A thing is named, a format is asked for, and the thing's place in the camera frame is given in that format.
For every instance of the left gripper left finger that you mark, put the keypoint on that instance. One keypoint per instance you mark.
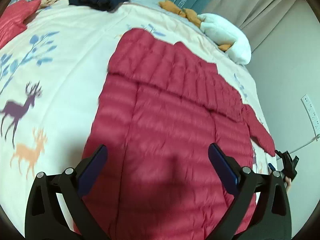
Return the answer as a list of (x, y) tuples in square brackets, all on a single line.
[(44, 218)]

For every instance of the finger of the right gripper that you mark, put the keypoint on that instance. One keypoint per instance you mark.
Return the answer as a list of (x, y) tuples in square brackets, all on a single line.
[(271, 167)]

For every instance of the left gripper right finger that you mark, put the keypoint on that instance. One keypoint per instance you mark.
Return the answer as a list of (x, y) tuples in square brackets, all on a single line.
[(271, 218)]

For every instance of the red down jacket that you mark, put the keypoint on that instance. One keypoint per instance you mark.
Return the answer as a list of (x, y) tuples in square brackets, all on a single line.
[(160, 108), (13, 18)]

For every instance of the person's right hand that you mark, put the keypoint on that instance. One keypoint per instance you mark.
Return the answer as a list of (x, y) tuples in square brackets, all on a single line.
[(288, 182)]

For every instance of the white power strip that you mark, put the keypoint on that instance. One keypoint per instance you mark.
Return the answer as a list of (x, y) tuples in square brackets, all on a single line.
[(312, 114)]

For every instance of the white goose plush toy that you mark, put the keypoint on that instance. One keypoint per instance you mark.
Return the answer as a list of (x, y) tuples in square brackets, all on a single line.
[(229, 38)]

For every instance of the deer print duvet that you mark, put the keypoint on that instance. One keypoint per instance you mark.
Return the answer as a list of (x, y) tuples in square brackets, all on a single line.
[(53, 73)]

